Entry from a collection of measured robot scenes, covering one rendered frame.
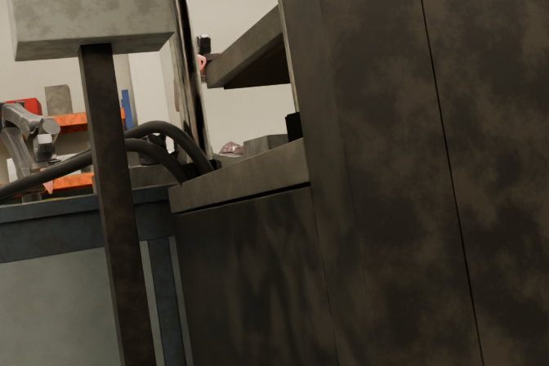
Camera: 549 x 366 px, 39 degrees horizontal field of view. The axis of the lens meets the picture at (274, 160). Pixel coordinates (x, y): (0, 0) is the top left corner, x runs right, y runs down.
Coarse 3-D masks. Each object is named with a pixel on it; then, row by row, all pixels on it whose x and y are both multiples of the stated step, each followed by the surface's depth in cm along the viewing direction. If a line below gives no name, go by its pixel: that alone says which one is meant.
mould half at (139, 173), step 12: (132, 156) 214; (180, 156) 218; (132, 168) 201; (144, 168) 202; (156, 168) 203; (132, 180) 201; (144, 180) 202; (156, 180) 203; (168, 180) 204; (96, 192) 239
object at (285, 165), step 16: (288, 144) 109; (304, 144) 104; (256, 160) 122; (272, 160) 116; (288, 160) 110; (304, 160) 104; (208, 176) 149; (224, 176) 139; (240, 176) 130; (256, 176) 123; (272, 176) 116; (288, 176) 110; (304, 176) 105; (176, 192) 174; (192, 192) 161; (208, 192) 150; (224, 192) 140; (240, 192) 132; (256, 192) 124; (272, 192) 129; (176, 208) 176; (192, 208) 164
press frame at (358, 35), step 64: (320, 0) 94; (384, 0) 97; (448, 0) 100; (512, 0) 103; (320, 64) 96; (384, 64) 96; (448, 64) 99; (512, 64) 102; (320, 128) 98; (384, 128) 95; (448, 128) 98; (512, 128) 101; (320, 192) 101; (384, 192) 94; (448, 192) 97; (512, 192) 100; (384, 256) 93; (448, 256) 96; (512, 256) 99; (384, 320) 92; (448, 320) 95; (512, 320) 98
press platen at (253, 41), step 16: (272, 16) 136; (256, 32) 144; (272, 32) 136; (240, 48) 153; (256, 48) 145; (272, 48) 145; (208, 64) 174; (224, 64) 164; (240, 64) 155; (208, 80) 176; (224, 80) 170
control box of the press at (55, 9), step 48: (48, 0) 146; (96, 0) 149; (144, 0) 153; (48, 48) 151; (96, 48) 153; (144, 48) 164; (96, 96) 152; (96, 144) 151; (144, 288) 151; (144, 336) 150
